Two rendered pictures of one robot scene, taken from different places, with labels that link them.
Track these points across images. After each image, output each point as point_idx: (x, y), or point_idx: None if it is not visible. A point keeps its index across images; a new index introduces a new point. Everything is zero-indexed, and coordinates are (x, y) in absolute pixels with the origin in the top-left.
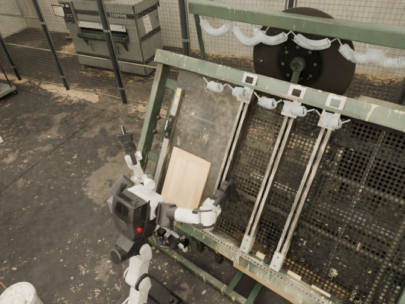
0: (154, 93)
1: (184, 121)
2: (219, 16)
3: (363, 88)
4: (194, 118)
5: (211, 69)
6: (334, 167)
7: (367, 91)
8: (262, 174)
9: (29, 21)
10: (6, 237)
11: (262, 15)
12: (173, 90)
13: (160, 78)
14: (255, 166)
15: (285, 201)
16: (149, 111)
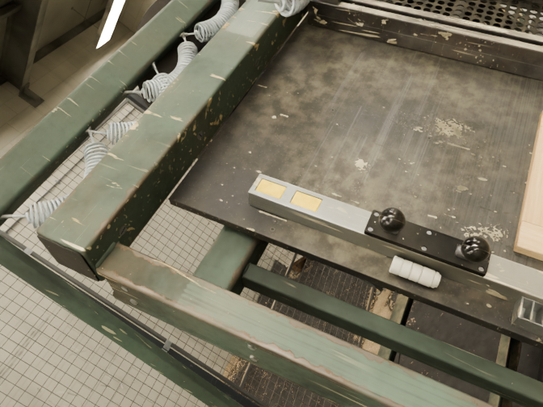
0: (247, 307)
1: (392, 197)
2: (56, 148)
3: (249, 374)
4: (380, 160)
5: (225, 45)
6: (410, 326)
7: (255, 366)
8: (528, 10)
9: None
10: None
11: (124, 53)
12: (246, 266)
13: (177, 268)
14: (511, 20)
15: (521, 356)
16: (344, 354)
